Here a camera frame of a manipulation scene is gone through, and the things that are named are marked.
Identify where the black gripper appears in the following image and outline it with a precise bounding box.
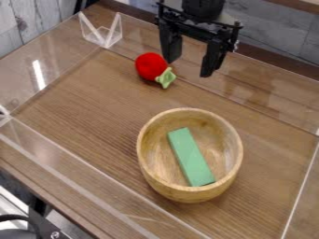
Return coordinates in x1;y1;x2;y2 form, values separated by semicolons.
158;1;243;77

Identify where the clear acrylic enclosure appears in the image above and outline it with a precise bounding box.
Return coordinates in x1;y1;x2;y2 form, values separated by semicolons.
0;15;319;239

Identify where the green rectangular block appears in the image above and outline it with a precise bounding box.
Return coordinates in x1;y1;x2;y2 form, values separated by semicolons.
167;128;216;187

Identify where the black cable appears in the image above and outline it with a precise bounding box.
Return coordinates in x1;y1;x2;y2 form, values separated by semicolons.
0;214;35;239

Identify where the black metal bracket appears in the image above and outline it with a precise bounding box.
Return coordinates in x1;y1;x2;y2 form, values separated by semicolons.
28;208;66;239

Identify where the wooden bowl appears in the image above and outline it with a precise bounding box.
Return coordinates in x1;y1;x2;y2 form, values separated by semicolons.
136;107;243;204

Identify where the red plush strawberry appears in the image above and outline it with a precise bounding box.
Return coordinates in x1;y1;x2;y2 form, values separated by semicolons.
135;52;176;89

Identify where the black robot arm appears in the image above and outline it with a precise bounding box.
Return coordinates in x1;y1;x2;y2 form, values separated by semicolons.
156;0;243;77

